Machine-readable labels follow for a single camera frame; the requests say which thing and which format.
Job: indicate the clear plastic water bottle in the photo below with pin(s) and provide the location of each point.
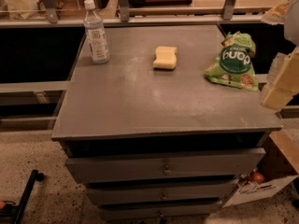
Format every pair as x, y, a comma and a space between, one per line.
95, 33

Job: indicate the middle grey drawer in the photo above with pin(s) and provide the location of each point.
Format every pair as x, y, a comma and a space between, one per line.
161, 192

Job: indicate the yellow sponge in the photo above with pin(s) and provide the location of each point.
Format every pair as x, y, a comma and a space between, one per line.
166, 58

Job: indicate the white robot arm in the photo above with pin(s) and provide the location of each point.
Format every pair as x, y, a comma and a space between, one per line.
291, 23

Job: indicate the green rice chip bag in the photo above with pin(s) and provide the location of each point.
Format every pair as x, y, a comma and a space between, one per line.
233, 66

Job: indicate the red onion in box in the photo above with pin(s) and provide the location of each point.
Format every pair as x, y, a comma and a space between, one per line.
257, 177

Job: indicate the top grey drawer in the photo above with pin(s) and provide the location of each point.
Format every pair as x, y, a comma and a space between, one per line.
164, 165

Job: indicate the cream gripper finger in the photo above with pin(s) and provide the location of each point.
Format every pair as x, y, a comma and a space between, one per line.
282, 81

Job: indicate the cardboard box with items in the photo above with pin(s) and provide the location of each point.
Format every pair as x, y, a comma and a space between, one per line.
279, 166

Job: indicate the grey drawer cabinet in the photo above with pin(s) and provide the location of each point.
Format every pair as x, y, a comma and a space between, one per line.
128, 107

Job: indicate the bottom grey drawer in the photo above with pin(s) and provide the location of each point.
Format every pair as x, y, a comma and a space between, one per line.
159, 210

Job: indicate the black stand leg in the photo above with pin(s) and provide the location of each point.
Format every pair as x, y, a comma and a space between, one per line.
34, 176

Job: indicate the metal shelf rail frame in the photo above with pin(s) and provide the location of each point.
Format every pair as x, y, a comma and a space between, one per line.
70, 13

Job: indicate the grey drawer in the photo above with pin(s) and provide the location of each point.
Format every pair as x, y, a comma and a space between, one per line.
161, 192
159, 210
164, 165

